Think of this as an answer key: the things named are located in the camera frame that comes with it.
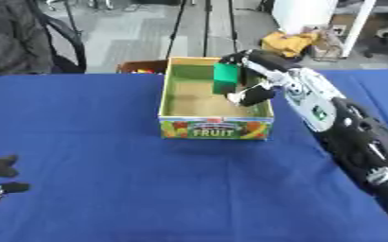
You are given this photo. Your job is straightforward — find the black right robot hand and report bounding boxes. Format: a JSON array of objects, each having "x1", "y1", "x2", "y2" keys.
[{"x1": 219, "y1": 48, "x2": 306, "y2": 108}]

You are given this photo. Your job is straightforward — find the green rectangular block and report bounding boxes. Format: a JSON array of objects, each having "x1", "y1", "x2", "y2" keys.
[{"x1": 210, "y1": 61, "x2": 242, "y2": 95}]

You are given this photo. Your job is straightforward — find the tan cardboard box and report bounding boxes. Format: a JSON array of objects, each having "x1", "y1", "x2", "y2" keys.
[{"x1": 311, "y1": 24, "x2": 350, "y2": 61}]

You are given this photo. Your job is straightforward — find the cardboard box with green inside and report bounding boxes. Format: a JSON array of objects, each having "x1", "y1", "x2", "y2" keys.
[{"x1": 155, "y1": 56, "x2": 277, "y2": 142}]

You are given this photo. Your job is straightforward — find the brown box of toys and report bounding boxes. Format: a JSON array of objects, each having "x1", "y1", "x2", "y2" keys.
[{"x1": 115, "y1": 59, "x2": 169, "y2": 75}]

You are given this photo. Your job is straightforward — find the yellow bag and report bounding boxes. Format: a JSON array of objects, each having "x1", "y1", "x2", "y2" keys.
[{"x1": 260, "y1": 30, "x2": 320, "y2": 59}]

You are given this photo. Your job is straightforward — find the white cabinet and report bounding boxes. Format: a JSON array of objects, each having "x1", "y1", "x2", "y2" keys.
[{"x1": 270, "y1": 0, "x2": 379, "y2": 60}]

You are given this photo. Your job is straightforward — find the black tripod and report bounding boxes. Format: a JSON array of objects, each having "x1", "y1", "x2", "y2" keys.
[{"x1": 162, "y1": 0, "x2": 240, "y2": 61}]

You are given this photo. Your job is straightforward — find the black chair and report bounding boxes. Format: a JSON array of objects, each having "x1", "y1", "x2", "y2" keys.
[{"x1": 23, "y1": 0, "x2": 90, "y2": 75}]

